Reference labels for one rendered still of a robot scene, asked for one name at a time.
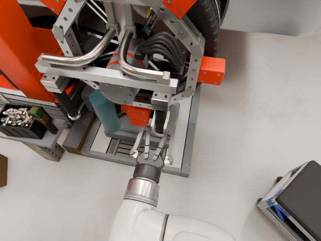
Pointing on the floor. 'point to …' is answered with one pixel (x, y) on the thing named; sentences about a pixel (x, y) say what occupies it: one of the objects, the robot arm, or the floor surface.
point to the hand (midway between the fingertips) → (160, 120)
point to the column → (46, 153)
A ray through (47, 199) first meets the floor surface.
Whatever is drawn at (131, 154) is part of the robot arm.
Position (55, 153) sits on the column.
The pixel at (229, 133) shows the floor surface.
